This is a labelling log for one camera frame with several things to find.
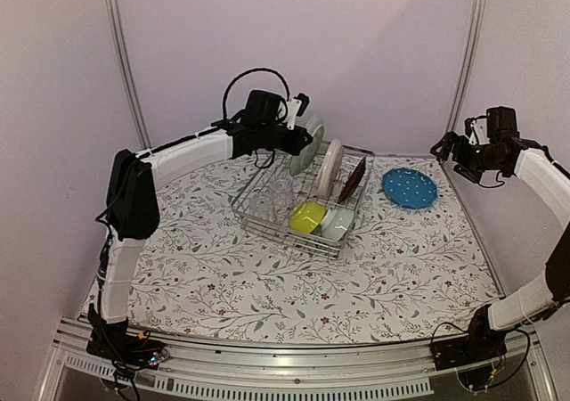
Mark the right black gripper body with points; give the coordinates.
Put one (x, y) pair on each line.
(472, 162)

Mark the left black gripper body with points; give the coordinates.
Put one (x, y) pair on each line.
(293, 146)

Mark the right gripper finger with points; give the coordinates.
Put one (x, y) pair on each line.
(449, 141)
(442, 152)

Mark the pale green flower plate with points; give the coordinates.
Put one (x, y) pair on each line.
(316, 129)

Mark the blue polka dot plate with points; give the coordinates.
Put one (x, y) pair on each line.
(409, 188)

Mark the white ribbed plate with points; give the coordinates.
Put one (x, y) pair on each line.
(329, 169)

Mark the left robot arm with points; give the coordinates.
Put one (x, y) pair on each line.
(268, 122)

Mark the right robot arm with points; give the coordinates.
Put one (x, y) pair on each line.
(492, 142)

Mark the clear glass rear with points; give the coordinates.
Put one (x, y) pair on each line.
(281, 191)

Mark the clear glass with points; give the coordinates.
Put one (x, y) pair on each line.
(262, 206)
(281, 191)

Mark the clear glass front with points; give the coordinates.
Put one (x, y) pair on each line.
(262, 206)

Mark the yellow green bowl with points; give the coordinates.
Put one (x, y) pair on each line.
(307, 216)

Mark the dark red black plate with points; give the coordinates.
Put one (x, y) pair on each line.
(352, 181)

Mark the white grey patterned bowl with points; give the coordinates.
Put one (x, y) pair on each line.
(336, 223)

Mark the floral table mat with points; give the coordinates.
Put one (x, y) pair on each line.
(402, 275)

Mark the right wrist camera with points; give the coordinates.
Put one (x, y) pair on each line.
(475, 130)

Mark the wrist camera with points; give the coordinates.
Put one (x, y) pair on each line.
(475, 130)
(295, 108)

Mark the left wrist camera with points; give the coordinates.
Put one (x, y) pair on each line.
(295, 108)

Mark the wire dish rack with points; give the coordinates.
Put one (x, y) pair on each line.
(304, 189)

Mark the right aluminium frame post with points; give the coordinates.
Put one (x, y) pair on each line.
(475, 25)

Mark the aluminium frame post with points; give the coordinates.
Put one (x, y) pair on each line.
(475, 25)
(126, 72)

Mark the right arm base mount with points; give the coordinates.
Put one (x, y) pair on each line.
(478, 360)

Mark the aluminium front rail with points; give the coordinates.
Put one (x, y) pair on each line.
(213, 369)

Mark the left aluminium frame post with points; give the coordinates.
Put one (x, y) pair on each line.
(126, 72)

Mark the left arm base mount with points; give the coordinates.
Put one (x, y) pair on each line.
(112, 342)

